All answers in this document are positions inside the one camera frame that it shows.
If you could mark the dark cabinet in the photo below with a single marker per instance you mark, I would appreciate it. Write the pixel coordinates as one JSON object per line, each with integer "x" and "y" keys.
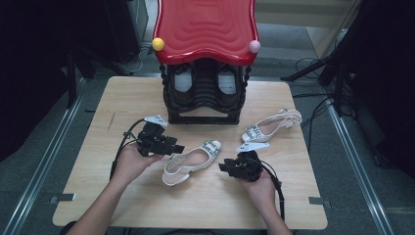
{"x": 125, "y": 29}

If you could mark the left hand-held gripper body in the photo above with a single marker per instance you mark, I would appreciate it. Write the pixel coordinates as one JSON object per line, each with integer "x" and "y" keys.
{"x": 151, "y": 140}

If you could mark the person's left hand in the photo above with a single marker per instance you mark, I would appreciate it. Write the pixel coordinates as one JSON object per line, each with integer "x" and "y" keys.
{"x": 132, "y": 164}

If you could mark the red and black shoe rack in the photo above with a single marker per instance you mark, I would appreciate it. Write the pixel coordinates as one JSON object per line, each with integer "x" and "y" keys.
{"x": 205, "y": 29}

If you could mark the person's right hand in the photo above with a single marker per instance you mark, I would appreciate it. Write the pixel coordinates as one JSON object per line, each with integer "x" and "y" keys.
{"x": 261, "y": 191}

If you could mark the metal floor rail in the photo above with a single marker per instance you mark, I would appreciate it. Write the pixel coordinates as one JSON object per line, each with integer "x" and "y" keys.
{"x": 42, "y": 163}
{"x": 359, "y": 169}

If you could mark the black leather shoe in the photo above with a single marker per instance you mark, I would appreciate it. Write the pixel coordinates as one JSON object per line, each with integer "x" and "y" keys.
{"x": 182, "y": 83}
{"x": 228, "y": 83}

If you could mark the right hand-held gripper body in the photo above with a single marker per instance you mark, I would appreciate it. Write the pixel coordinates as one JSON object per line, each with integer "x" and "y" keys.
{"x": 248, "y": 166}

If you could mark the black metal stand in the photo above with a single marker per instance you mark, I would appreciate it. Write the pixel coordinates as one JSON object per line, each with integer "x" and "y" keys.
{"x": 73, "y": 81}

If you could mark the white slingback heel shoe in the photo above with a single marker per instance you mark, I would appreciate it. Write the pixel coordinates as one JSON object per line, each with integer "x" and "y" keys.
{"x": 270, "y": 125}
{"x": 192, "y": 163}

